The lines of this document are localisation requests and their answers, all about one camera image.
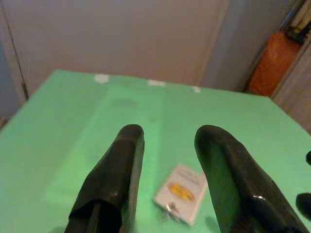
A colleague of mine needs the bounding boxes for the white key tag card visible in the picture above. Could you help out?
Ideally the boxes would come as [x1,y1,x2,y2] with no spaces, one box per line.
[153,164,207,226]

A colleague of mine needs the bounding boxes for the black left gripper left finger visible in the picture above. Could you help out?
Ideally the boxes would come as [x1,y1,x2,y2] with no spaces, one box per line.
[63,124,146,233]

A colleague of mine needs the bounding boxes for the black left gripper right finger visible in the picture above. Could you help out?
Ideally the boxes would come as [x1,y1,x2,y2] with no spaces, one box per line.
[295,193,311,219]

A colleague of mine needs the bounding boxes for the green table cover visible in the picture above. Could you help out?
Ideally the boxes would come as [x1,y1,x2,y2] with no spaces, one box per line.
[0,69,311,233]

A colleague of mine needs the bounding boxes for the orange cylinder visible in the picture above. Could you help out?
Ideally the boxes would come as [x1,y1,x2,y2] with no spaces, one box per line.
[247,32,301,97]

